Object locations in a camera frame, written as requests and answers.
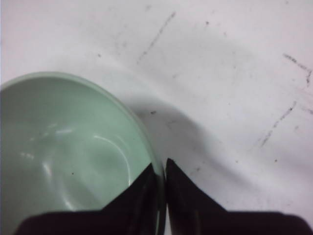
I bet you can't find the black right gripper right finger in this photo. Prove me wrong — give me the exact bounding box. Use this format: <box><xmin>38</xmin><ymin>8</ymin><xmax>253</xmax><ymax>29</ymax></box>
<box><xmin>166</xmin><ymin>159</ymin><xmax>313</xmax><ymax>235</ymax></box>

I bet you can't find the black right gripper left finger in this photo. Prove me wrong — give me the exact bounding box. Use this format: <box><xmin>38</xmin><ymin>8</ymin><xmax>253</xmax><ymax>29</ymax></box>
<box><xmin>14</xmin><ymin>164</ymin><xmax>164</xmax><ymax>235</ymax></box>

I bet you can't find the green plastic bowl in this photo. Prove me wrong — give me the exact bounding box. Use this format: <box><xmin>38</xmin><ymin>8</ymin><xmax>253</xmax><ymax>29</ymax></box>
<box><xmin>0</xmin><ymin>72</ymin><xmax>165</xmax><ymax>235</ymax></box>

